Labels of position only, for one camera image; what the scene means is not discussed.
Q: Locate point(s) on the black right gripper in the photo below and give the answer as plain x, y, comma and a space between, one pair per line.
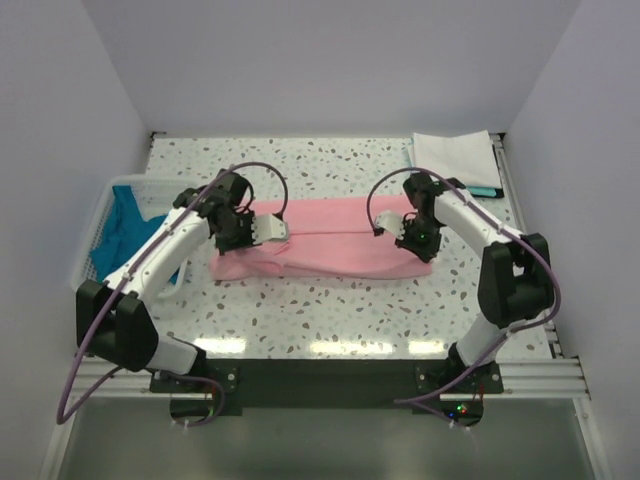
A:
425, 253

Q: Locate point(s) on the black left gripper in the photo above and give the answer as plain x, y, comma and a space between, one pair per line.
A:
225, 247

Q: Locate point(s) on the pink t shirt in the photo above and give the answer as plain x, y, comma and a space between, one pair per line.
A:
328, 238

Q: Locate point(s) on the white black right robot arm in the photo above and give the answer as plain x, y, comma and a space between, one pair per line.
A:
514, 285

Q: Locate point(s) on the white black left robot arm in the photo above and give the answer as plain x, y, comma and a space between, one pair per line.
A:
113, 321

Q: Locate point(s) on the folded teal t shirt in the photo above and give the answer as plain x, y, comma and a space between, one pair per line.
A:
476, 191

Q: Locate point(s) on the white plastic basket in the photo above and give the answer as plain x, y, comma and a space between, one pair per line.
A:
155, 196

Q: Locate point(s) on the folded black t shirt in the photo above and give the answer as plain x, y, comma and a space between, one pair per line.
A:
488, 184

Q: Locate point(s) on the folded white t shirt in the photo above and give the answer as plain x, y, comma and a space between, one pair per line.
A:
469, 158

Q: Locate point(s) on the blue t shirt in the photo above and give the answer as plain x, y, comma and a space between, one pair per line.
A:
124, 233

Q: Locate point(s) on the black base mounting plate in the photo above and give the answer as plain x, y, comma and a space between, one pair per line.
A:
298, 384

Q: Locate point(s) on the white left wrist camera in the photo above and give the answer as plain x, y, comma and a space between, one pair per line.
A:
268, 228

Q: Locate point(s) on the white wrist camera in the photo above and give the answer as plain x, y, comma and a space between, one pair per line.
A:
389, 222
268, 228

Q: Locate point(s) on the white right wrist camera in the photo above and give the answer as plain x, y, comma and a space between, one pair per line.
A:
389, 222

